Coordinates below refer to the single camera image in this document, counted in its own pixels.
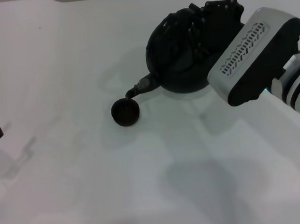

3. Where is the small dark teacup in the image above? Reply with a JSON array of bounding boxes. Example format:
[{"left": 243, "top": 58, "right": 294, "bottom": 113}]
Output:
[{"left": 109, "top": 96, "right": 142, "bottom": 128}]

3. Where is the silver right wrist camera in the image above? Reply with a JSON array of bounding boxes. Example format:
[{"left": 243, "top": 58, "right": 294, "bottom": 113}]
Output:
[{"left": 202, "top": 4, "right": 300, "bottom": 109}]

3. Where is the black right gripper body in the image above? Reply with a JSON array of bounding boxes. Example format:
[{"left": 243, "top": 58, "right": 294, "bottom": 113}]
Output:
[{"left": 200, "top": 2, "right": 249, "bottom": 62}]

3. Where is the black round teapot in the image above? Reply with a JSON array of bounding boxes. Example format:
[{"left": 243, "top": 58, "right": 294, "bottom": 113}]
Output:
[{"left": 118, "top": 5, "right": 216, "bottom": 99}]

